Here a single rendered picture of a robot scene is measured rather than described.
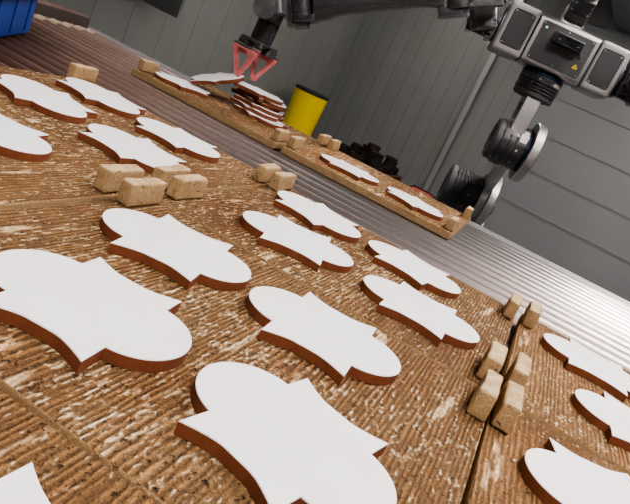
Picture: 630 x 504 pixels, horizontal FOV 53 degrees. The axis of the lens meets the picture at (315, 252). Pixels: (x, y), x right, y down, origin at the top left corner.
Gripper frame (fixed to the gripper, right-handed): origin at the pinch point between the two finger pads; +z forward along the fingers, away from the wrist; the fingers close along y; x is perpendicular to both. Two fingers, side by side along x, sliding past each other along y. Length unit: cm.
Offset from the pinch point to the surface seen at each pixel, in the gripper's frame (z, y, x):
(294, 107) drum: 62, -557, -197
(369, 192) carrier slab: 7, 23, 48
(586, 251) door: 56, -657, 180
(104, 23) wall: 48, -299, -280
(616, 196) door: -16, -657, 174
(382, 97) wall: 9, -710, -145
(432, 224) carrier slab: 6, 24, 63
